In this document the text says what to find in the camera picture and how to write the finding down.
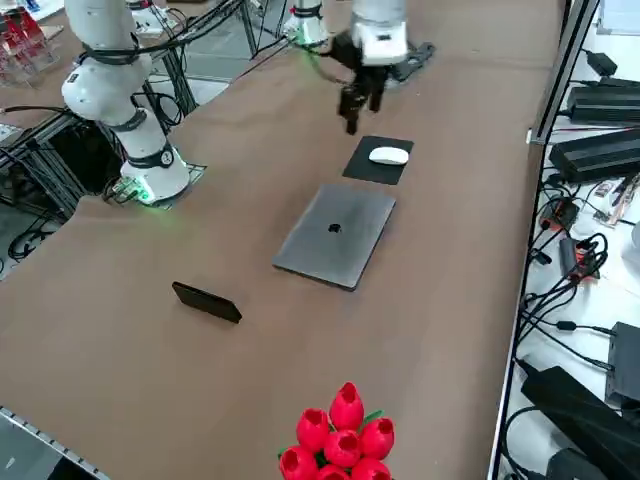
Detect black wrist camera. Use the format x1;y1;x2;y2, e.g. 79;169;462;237
394;42;436;84

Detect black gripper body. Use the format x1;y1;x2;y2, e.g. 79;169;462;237
329;34;396;89

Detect dark green model phone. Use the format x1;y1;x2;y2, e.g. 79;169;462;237
171;280;243;325

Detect grey metal rail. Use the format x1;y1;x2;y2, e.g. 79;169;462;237
0;405;109;480

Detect white computer mouse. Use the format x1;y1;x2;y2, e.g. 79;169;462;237
368;146;410;166

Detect printed circuit board strips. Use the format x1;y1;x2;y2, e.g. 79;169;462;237
594;174;640;226

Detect black ribbed power brick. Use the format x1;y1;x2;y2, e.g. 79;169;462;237
549;130;640;184
567;84;640;126

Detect black device with orange plugs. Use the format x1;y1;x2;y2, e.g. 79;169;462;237
542;197;581;231
559;237;601;284

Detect large black power brick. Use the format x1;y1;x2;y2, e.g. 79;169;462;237
519;366;640;480

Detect silver closed laptop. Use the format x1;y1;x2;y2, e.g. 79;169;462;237
272;182;398;292

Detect aluminium frame post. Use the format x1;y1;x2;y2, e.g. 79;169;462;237
528;0;601;146

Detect black electronics box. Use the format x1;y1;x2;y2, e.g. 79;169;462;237
604;322;640;406

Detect black mouse pad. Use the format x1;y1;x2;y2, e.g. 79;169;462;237
341;134;415;187

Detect clear acrylic rack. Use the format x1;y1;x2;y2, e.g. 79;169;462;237
0;4;64;89

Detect aluminium profile frame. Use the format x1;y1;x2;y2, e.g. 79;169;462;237
0;107;124;221

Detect small black power adapter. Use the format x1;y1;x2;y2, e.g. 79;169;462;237
584;49;619;76

